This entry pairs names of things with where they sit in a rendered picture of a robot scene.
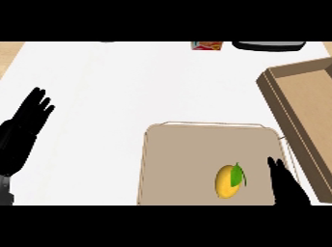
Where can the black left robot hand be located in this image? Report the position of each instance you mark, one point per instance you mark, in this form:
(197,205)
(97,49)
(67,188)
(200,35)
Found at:
(16,135)

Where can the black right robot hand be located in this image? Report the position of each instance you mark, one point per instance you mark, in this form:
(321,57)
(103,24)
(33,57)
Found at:
(286,186)

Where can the yellow lemon with green leaf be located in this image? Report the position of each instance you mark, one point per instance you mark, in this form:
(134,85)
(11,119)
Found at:
(228,181)

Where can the beige tray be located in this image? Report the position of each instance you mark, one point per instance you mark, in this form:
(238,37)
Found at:
(210,167)

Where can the brown cardboard box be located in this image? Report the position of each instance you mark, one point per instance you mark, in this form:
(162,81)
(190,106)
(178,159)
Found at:
(309,125)

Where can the black flat appliance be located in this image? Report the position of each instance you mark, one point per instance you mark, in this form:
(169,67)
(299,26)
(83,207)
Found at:
(268,45)

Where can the red and white carton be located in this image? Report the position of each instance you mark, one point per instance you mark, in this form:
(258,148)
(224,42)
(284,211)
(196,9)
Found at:
(206,45)

